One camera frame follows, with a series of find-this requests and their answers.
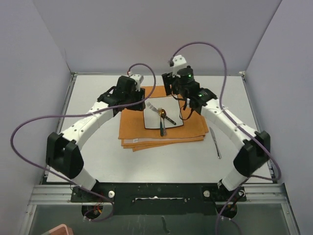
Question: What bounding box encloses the white square plate black rim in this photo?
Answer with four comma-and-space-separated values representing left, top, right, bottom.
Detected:
143, 97, 183, 129

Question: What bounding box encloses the silver metal fork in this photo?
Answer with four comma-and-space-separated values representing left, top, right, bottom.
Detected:
146, 102, 177, 125

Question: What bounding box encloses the copper spoon ornate handle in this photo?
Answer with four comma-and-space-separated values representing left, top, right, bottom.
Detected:
161, 108, 167, 136

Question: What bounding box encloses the orange cloth placemat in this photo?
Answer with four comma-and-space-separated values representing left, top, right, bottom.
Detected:
117, 84, 210, 152

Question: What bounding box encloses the silver table knife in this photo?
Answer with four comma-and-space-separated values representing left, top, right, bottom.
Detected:
209, 127, 222, 159

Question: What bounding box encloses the gold fork black handle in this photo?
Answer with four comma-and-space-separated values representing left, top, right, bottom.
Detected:
157, 108, 164, 137

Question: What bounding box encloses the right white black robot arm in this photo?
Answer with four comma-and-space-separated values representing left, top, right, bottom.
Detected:
162, 66, 270, 200

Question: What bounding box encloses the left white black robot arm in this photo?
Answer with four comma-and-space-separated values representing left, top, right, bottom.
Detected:
46, 74, 145, 201

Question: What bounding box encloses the pink box corner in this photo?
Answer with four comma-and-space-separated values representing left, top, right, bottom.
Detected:
42, 224, 74, 235

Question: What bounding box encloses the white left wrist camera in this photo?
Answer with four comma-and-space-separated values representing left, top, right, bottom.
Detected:
129, 74, 144, 90

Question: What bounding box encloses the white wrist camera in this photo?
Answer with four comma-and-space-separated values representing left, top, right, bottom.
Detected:
169, 55, 187, 76
129, 74, 144, 90

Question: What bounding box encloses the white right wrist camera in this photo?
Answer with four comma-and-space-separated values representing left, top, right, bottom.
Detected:
169, 55, 187, 76

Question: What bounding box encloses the aluminium left side rail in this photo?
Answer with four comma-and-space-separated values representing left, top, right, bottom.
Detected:
44, 72, 76, 177

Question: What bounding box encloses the aluminium right side rail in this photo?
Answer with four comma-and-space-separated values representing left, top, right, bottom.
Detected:
239, 70, 277, 183

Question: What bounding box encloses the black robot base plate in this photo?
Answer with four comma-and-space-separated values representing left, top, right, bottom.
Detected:
70, 181, 246, 220

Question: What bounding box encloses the aluminium front frame rail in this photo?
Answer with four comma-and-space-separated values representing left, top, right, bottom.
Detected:
29, 183, 287, 205

